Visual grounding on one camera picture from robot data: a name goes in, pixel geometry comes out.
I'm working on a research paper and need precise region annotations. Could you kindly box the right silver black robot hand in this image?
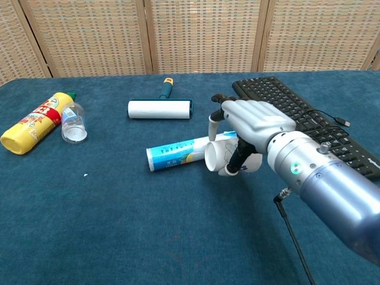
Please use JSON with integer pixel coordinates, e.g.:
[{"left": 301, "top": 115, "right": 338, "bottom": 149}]
[{"left": 208, "top": 93, "right": 297, "bottom": 176}]

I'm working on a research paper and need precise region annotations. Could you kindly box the white paper cup blue flower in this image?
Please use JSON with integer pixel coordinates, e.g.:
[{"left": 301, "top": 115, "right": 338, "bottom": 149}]
[{"left": 204, "top": 139, "right": 264, "bottom": 175}]

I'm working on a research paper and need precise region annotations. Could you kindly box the black computer keyboard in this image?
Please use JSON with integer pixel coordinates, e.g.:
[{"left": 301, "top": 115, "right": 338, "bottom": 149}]
[{"left": 232, "top": 76, "right": 380, "bottom": 181}]

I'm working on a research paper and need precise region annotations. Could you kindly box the blue white wrapped roll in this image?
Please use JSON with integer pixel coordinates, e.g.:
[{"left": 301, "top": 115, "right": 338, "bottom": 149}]
[{"left": 145, "top": 130, "right": 240, "bottom": 173}]

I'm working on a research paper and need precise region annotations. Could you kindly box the blue fabric table cover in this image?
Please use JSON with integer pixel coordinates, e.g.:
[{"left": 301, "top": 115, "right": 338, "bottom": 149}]
[{"left": 0, "top": 70, "right": 380, "bottom": 285}]

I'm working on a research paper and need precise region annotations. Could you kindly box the clear plastic bottle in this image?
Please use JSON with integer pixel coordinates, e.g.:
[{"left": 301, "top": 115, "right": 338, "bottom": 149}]
[{"left": 61, "top": 102, "right": 88, "bottom": 144}]

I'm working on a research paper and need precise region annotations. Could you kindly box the yellow plastic bottle red label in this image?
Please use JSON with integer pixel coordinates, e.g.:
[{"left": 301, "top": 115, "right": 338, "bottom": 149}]
[{"left": 0, "top": 91, "right": 77, "bottom": 156}]

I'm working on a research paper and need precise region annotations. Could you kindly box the black keyboard USB cable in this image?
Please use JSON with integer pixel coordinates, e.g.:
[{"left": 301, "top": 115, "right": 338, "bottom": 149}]
[{"left": 305, "top": 109, "right": 351, "bottom": 140}]

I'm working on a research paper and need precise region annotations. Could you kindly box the teal handled lint roller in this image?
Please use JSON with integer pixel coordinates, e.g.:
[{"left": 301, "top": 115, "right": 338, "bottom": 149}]
[{"left": 127, "top": 77, "right": 195, "bottom": 120}]

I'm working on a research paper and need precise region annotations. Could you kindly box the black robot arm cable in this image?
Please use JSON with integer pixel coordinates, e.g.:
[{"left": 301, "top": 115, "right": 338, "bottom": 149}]
[{"left": 273, "top": 186, "right": 317, "bottom": 285}]

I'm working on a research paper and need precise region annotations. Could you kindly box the woven folding screen wood frame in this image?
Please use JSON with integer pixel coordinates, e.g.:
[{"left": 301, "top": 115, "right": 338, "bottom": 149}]
[{"left": 0, "top": 0, "right": 380, "bottom": 87}]

